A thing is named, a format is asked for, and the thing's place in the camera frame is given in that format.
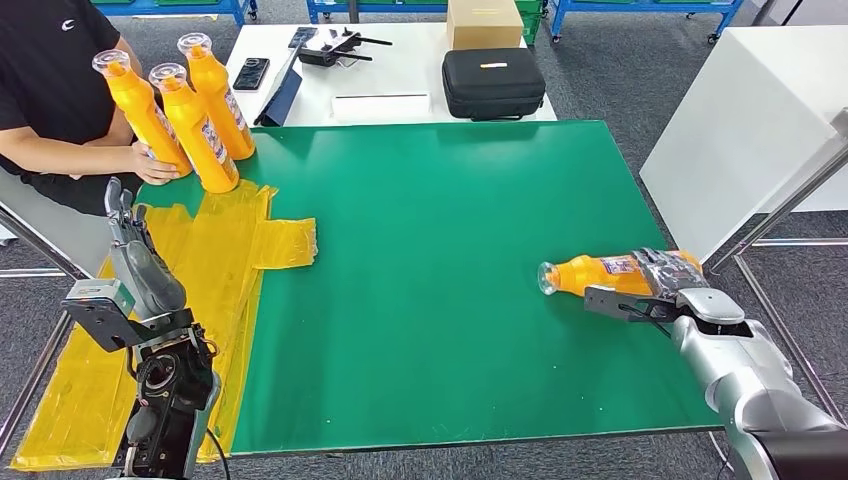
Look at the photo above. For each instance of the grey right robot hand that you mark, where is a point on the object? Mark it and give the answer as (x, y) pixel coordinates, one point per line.
(672, 272)

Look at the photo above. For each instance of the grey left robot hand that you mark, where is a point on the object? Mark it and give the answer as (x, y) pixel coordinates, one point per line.
(146, 272)

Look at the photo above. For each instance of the person's right hand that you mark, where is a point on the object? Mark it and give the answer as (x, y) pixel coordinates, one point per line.
(152, 166)

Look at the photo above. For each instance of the orange bottle with clear cap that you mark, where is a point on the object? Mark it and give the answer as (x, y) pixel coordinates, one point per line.
(218, 93)
(590, 275)
(139, 112)
(189, 132)

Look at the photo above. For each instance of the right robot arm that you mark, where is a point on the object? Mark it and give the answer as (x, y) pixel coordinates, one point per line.
(748, 384)

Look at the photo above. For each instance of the person's right forearm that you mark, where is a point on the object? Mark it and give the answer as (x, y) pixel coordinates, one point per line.
(66, 158)

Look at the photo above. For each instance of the grey seat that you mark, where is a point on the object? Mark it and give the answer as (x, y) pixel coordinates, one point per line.
(53, 212)

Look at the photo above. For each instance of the black smartphone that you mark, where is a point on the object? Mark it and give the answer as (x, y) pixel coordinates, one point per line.
(251, 74)

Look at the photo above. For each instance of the person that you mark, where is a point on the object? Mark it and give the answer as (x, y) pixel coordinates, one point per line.
(46, 79)

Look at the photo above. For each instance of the tablet in blue folio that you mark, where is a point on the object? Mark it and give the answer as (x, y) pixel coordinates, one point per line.
(286, 99)

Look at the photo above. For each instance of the white cabinet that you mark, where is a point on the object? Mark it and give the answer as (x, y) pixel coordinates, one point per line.
(742, 132)

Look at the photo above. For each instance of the yellow tape sheet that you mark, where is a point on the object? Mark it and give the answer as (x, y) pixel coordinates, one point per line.
(73, 411)

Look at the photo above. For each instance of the blue metal rack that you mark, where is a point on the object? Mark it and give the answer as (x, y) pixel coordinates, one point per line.
(649, 6)
(384, 8)
(179, 10)

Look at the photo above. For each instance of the green plastic crate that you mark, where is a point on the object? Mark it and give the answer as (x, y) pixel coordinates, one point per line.
(185, 2)
(532, 26)
(112, 2)

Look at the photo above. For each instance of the blue phone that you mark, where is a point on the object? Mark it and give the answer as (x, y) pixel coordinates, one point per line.
(303, 36)

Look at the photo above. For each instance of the black antenna controller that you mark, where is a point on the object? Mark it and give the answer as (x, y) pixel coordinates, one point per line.
(324, 56)

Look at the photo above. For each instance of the white flat box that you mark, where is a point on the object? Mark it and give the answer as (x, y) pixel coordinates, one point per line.
(381, 108)

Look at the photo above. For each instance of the black zip case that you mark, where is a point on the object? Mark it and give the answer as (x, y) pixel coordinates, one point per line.
(493, 86)

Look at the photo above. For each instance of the white table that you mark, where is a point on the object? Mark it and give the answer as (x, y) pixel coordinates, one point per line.
(411, 73)

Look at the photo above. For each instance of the cardboard box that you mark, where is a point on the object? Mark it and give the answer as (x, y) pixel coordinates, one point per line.
(484, 25)

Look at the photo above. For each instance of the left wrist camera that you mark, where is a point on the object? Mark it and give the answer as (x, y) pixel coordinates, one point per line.
(99, 308)

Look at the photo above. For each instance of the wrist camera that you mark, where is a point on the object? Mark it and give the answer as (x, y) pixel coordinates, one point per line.
(99, 308)
(609, 301)

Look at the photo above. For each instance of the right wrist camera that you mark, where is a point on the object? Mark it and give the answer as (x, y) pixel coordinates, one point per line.
(609, 301)

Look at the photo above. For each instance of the steel frame table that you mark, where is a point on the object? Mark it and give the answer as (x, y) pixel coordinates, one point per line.
(66, 262)
(841, 124)

